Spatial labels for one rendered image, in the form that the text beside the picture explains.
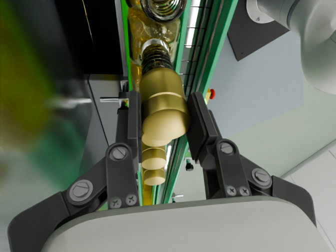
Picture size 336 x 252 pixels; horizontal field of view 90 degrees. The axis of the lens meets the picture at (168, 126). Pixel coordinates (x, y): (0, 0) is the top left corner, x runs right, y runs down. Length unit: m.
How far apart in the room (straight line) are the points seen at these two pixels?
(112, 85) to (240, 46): 0.56
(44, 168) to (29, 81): 0.09
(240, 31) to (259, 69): 0.26
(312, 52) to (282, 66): 0.52
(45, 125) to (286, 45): 0.94
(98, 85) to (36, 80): 0.29
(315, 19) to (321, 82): 0.15
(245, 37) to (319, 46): 0.34
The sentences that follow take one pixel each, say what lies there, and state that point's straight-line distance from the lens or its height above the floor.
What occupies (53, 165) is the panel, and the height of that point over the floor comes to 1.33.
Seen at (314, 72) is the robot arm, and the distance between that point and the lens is 0.52.
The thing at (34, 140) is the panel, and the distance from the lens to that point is 0.21.
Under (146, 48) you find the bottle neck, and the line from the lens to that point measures 0.18.
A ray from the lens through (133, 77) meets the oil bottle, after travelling 0.22.
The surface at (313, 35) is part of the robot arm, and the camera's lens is 0.57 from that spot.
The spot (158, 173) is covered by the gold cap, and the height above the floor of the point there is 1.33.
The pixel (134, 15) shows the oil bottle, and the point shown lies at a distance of 0.20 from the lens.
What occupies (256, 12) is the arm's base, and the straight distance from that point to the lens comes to 0.79.
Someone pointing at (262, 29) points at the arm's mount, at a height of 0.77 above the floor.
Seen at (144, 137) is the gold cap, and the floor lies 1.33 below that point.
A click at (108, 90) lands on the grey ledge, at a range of 0.50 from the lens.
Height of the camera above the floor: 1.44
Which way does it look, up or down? 39 degrees down
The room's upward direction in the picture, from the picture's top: 171 degrees clockwise
